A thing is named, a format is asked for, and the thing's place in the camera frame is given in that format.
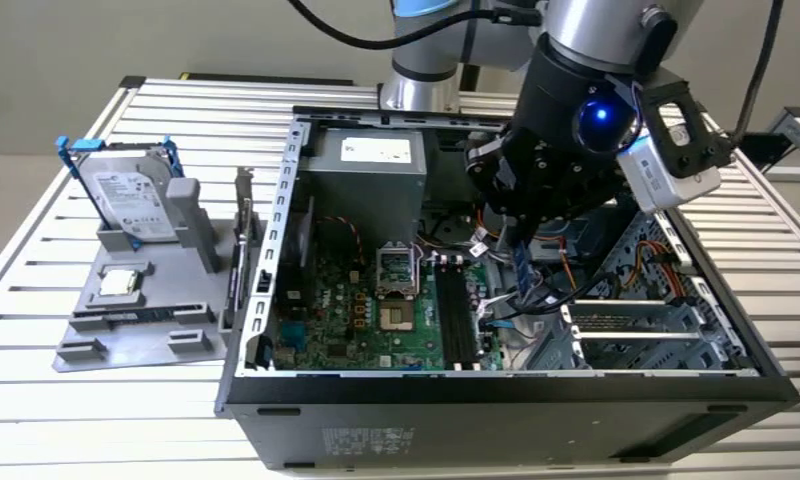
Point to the hard disk in blue carrier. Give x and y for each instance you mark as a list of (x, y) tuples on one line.
[(122, 195)]

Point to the RAM slot white latches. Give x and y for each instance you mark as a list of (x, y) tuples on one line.
[(469, 312), (453, 312)]

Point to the CPU socket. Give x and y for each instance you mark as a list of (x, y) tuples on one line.
[(397, 316)]

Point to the graphics card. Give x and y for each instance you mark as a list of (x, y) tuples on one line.
[(244, 190)]

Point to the grey parts rack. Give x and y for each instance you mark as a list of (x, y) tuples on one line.
[(167, 280)]

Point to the yellow framed inductor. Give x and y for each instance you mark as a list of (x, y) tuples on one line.
[(360, 324), (360, 299), (360, 311)]

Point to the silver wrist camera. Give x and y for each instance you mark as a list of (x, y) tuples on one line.
[(674, 185)]

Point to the white four-pin connector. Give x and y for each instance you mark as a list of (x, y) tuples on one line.
[(355, 276)]

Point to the silver CPU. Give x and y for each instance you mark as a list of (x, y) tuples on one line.
[(118, 283)]

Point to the grey power supply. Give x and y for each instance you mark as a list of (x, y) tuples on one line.
[(367, 200)]

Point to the green motherboard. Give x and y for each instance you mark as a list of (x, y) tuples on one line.
[(333, 325)]

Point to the black grey PC case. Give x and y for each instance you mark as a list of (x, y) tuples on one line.
[(507, 425)]

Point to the RAM slot black latches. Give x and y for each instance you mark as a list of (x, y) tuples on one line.
[(445, 312)]

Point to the black camera bracket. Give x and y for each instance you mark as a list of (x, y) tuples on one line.
[(707, 145)]

